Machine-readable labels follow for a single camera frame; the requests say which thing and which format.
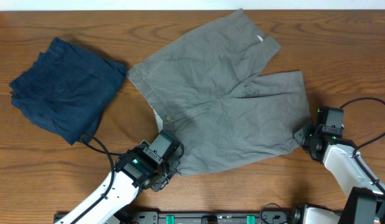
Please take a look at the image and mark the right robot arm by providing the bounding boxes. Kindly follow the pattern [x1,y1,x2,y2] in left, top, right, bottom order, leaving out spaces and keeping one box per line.
[290,123,385,224]

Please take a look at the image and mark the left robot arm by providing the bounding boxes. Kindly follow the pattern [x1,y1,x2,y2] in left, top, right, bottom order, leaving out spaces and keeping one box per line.
[55,141,184,224]

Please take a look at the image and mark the grey shorts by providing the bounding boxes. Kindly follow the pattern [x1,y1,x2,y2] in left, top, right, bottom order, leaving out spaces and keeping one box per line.
[128,10,310,175]

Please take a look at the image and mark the folded navy blue shorts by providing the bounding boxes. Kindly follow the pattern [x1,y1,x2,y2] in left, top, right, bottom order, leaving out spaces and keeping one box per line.
[9,37,126,144]

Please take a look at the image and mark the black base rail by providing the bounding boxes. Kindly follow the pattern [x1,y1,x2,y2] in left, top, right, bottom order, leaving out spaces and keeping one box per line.
[54,203,346,224]

